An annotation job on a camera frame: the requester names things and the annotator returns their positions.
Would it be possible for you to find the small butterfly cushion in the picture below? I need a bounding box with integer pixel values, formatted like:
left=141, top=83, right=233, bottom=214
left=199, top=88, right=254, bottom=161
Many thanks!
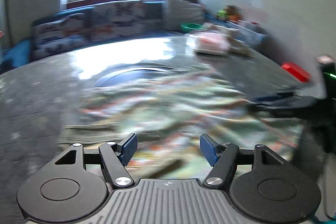
left=32, top=13, right=89, bottom=60

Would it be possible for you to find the grey plain cushion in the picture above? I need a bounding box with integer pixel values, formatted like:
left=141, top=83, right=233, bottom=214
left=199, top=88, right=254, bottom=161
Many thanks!
left=162, top=0, right=205, bottom=31

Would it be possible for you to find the pink white plastic bag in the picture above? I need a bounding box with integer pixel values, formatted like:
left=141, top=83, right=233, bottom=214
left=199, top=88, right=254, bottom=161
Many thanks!
left=194, top=31, right=231, bottom=56

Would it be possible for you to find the green plastic basin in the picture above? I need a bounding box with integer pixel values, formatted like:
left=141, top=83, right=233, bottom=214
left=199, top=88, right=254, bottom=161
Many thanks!
left=181, top=23, right=202, bottom=34

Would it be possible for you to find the black round induction cooker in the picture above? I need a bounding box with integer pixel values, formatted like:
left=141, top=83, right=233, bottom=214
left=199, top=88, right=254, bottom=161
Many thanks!
left=93, top=66, right=172, bottom=88

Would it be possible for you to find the teddy bear green vest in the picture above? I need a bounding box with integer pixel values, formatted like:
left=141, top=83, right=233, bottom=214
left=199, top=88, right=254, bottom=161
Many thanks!
left=216, top=5, right=242, bottom=22

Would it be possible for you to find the clear plastic storage box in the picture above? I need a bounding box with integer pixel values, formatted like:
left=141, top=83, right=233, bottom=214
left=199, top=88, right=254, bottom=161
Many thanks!
left=228, top=21, right=268, bottom=50

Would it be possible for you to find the large butterfly cushion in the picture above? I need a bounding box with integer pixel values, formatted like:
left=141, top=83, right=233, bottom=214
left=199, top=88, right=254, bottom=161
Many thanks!
left=88, top=0, right=148, bottom=42

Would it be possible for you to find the blue corner sofa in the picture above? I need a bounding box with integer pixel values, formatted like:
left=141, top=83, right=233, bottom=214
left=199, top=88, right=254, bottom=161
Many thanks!
left=0, top=0, right=211, bottom=70

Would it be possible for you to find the red plastic stool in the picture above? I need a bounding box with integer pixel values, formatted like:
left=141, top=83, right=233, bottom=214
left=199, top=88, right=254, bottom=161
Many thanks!
left=281, top=63, right=310, bottom=83

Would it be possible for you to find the colourful patterned children's garment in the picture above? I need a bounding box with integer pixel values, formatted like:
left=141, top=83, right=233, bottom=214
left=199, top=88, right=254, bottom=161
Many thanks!
left=59, top=72, right=303, bottom=178

